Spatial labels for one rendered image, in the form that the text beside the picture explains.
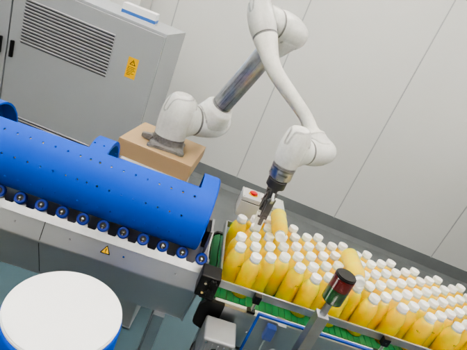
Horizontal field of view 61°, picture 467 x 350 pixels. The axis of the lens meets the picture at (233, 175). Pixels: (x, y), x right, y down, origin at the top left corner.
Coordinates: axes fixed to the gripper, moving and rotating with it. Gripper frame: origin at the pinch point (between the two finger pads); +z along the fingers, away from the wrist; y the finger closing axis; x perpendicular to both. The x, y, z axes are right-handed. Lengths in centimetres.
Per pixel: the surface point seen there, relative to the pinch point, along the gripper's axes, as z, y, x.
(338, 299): -9, 46, 21
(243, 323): 25.5, 29.4, 4.1
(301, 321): 20.2, 24.7, 25.0
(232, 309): 20.8, 29.3, -1.9
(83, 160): -9, 17, -67
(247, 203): 3.1, -17.6, -3.5
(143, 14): -39, -158, -99
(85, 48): -4, -145, -129
